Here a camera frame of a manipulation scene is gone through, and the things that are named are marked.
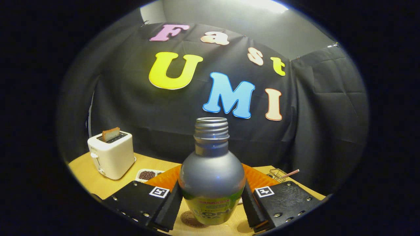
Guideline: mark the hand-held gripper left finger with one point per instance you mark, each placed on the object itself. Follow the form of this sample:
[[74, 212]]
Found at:
[[134, 200]]

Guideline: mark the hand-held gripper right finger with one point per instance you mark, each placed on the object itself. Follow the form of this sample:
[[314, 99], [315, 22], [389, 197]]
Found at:
[[288, 200]]

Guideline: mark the round cork coaster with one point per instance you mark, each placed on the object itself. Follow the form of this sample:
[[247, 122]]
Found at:
[[188, 219]]

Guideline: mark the silver juice bottle green label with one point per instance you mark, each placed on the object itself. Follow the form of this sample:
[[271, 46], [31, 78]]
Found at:
[[211, 173]]

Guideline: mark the pink striped straw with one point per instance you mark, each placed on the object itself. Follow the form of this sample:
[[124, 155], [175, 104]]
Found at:
[[290, 173]]

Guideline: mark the white divided bean tray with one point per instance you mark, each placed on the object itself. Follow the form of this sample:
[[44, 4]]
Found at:
[[146, 175]]

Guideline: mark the white toaster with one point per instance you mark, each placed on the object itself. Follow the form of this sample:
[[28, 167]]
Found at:
[[113, 157]]

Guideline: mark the wooden table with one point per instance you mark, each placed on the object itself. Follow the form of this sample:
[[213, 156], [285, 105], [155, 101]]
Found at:
[[85, 177]]

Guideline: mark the toast slice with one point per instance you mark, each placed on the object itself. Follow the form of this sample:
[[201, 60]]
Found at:
[[111, 134]]

